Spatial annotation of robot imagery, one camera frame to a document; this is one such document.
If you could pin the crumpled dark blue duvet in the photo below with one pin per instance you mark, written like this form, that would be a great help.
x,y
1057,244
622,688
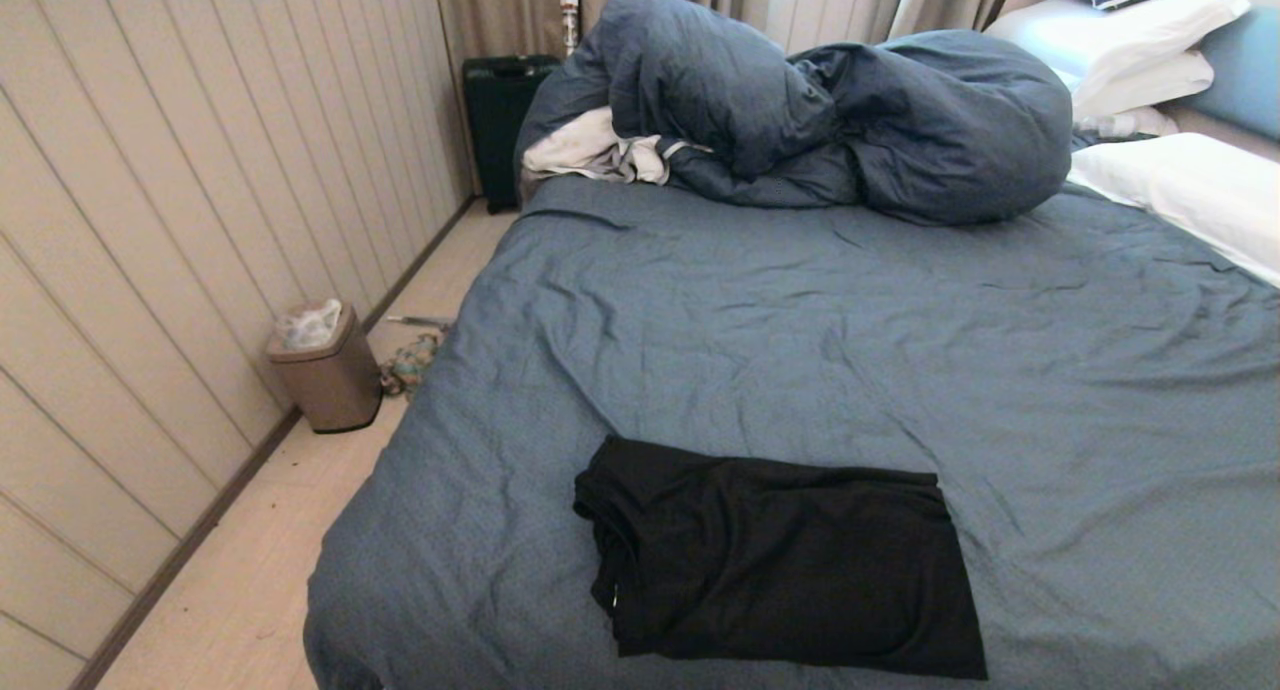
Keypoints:
x,y
900,120

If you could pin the white sheer curtain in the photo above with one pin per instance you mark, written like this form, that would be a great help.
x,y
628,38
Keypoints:
x,y
830,5

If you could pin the long white pillow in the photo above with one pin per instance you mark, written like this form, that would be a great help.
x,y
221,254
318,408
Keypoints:
x,y
1190,190

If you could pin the thin metal rod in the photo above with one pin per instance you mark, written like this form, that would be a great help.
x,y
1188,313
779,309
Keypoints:
x,y
420,321

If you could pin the white lamp pole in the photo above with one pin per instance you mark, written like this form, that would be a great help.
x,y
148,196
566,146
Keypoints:
x,y
569,0

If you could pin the blue padded headboard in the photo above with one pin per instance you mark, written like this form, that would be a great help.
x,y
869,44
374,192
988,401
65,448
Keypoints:
x,y
1245,70

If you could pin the clear plastic bin bag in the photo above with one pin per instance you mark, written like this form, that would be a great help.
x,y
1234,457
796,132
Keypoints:
x,y
308,325

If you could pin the large white pillow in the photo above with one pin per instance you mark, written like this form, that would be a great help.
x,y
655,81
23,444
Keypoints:
x,y
1120,30

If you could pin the bronze trash bin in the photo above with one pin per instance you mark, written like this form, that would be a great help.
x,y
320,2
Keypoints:
x,y
335,380

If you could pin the bed with blue sheet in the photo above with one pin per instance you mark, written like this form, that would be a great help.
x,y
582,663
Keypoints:
x,y
800,340

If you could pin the teal patterned cloth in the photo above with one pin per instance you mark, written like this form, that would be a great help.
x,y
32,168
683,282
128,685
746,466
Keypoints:
x,y
410,365

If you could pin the small white pillow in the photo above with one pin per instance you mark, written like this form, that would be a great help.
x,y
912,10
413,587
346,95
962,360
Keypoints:
x,y
1130,123

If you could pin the black printed t-shirt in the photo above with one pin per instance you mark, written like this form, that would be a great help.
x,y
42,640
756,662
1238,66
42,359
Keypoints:
x,y
780,560

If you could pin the flat white pillow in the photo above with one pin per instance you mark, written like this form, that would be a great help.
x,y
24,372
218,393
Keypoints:
x,y
1150,85

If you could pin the beige curtain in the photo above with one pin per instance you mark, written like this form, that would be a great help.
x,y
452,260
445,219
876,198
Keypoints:
x,y
500,10
950,0

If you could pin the black suitcase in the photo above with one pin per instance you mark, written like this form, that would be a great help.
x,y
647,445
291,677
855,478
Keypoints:
x,y
495,120

